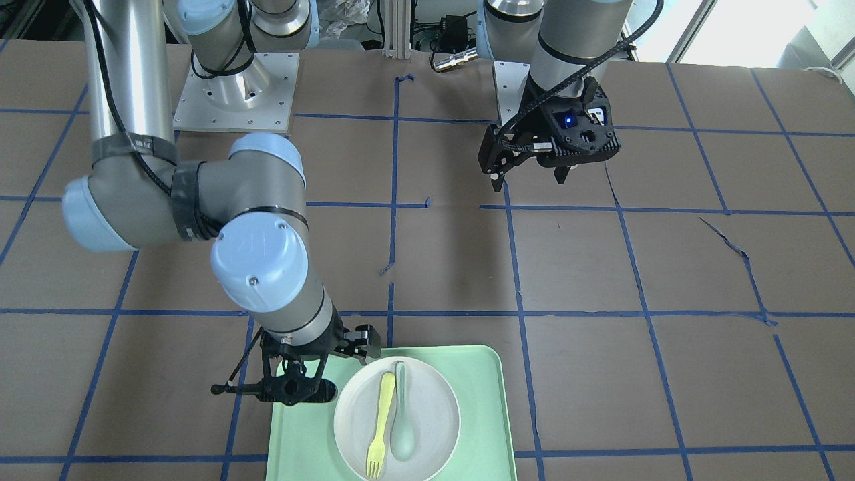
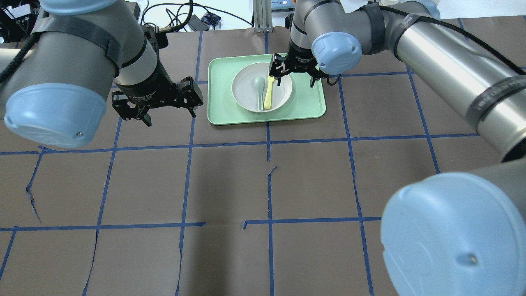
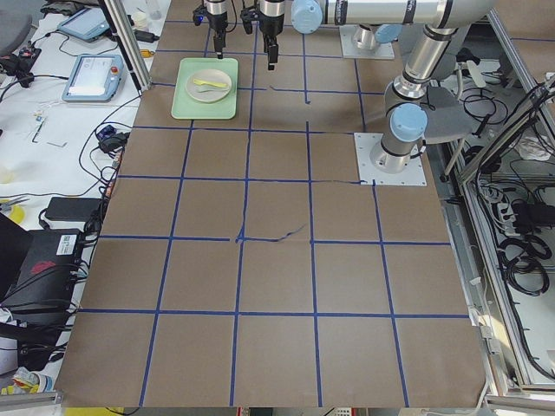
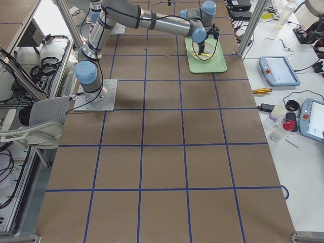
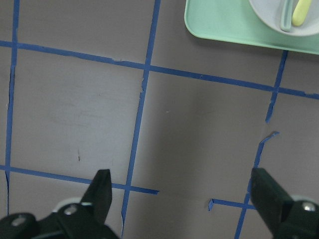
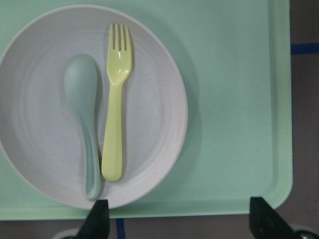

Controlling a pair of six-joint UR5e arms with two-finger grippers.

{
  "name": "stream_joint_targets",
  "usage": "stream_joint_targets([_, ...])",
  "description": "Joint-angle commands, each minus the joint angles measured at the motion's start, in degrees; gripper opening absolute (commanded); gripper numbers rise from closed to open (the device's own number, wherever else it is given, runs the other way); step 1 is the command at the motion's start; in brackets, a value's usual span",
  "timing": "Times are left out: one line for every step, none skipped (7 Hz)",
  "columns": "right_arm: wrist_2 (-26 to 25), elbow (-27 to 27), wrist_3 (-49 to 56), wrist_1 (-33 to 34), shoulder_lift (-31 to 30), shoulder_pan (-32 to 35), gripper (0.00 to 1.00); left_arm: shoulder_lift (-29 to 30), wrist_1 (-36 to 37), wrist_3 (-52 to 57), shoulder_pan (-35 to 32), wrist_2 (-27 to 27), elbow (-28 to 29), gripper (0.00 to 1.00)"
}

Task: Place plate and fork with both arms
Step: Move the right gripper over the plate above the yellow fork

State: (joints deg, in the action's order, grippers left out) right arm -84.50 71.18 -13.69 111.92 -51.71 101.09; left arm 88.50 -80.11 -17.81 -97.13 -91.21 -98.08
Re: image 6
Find yellow plastic fork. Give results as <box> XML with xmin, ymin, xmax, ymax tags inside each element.
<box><xmin>101</xmin><ymin>23</ymin><xmax>133</xmax><ymax>182</ymax></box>

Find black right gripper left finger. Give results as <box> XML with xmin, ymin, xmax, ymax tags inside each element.
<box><xmin>75</xmin><ymin>200</ymin><xmax>110</xmax><ymax>239</ymax></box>

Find white round plate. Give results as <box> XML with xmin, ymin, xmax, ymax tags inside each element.
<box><xmin>0</xmin><ymin>5</ymin><xmax>187</xmax><ymax>209</ymax></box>

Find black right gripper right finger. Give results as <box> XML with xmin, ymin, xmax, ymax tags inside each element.
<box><xmin>249</xmin><ymin>197</ymin><xmax>319</xmax><ymax>239</ymax></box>

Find mint green tray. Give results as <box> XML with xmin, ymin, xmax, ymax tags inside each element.
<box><xmin>0</xmin><ymin>0</ymin><xmax>293</xmax><ymax>222</ymax></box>

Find pale green spoon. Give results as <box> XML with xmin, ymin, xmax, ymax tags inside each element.
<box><xmin>64</xmin><ymin>54</ymin><xmax>100</xmax><ymax>200</ymax></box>

